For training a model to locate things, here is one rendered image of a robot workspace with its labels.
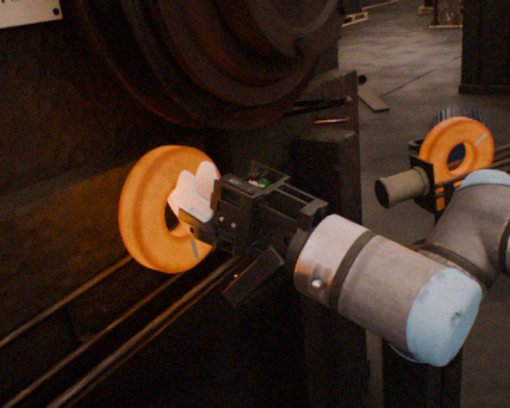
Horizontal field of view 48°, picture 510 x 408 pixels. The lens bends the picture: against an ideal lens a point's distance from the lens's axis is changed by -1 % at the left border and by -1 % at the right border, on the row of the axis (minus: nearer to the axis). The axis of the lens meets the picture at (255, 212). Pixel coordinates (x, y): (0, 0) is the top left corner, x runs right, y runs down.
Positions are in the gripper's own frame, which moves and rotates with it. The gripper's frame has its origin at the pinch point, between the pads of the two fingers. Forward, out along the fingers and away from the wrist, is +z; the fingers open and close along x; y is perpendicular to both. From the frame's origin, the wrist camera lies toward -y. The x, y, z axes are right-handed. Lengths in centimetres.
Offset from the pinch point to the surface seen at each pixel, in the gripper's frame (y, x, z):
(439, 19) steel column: -145, -868, 252
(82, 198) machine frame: -1.8, 6.9, 8.9
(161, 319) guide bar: -13.8, 6.0, -4.5
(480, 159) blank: -9, -67, -21
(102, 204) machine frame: -3.6, 4.1, 8.4
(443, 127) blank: -3, -61, -13
